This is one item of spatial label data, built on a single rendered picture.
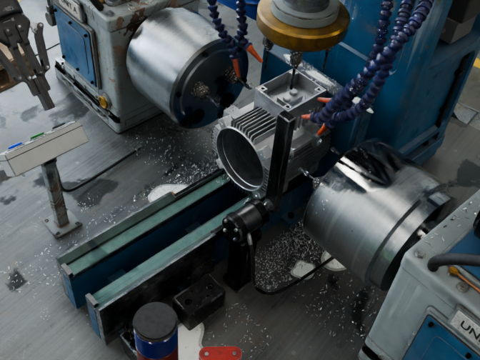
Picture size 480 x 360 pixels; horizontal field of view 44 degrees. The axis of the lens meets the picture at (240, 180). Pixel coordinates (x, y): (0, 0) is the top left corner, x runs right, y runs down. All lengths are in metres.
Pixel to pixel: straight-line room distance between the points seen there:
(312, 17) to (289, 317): 0.63
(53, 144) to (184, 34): 0.39
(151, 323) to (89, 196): 0.76
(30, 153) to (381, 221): 0.70
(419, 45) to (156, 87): 0.59
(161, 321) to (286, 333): 0.53
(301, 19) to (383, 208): 0.37
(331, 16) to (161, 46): 0.44
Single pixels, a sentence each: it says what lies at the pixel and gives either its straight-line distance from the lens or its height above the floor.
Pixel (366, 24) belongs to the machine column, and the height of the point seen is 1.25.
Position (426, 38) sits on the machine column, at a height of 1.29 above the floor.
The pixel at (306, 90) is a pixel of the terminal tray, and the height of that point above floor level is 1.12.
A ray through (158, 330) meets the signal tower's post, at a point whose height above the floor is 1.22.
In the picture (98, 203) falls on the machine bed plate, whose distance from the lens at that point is 1.51.
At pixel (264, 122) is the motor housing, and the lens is 1.27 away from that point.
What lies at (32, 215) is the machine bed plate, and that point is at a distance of 1.52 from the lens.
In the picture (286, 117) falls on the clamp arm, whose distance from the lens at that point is 1.06.
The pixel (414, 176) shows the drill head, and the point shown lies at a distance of 1.14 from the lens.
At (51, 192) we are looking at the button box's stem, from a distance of 1.38.
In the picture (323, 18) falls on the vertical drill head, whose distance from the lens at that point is 1.14.
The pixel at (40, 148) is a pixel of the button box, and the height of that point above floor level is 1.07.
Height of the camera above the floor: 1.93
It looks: 47 degrees down
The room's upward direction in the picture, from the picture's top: 6 degrees clockwise
